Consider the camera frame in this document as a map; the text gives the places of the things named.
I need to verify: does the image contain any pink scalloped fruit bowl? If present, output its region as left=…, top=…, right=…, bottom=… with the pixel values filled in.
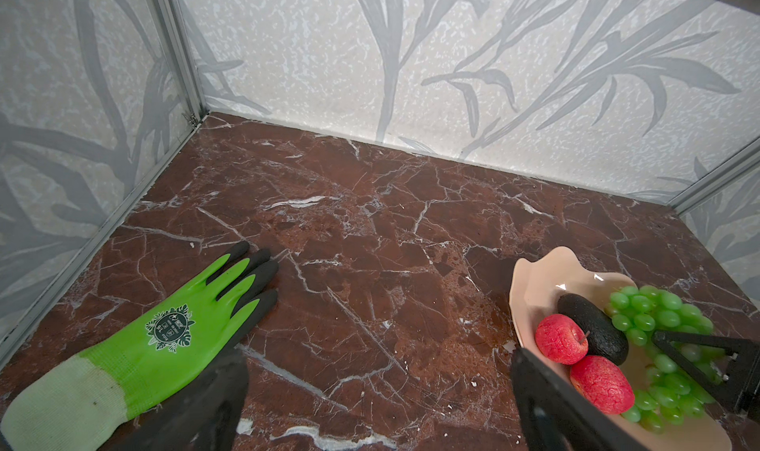
left=509, top=246, right=732, bottom=450

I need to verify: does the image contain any green garden glove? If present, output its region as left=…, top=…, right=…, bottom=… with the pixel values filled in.
left=1, top=241, right=279, bottom=450

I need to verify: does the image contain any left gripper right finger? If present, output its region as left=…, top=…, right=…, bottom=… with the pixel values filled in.
left=511, top=348, right=644, bottom=451

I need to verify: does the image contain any green fake grape bunch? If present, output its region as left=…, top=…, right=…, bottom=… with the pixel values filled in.
left=605, top=286, right=722, bottom=433

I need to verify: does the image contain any red fake apple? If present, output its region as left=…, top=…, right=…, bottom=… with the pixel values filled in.
left=570, top=355, right=635, bottom=415
left=534, top=314, right=589, bottom=365

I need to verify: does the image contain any dark fake avocado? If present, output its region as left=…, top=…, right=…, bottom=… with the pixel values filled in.
left=557, top=293, right=629, bottom=366

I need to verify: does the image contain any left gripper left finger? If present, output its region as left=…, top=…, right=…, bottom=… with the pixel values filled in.
left=115, top=349, right=249, bottom=450

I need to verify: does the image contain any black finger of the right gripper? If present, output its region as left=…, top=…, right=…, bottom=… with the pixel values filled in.
left=652, top=330, right=759, bottom=423

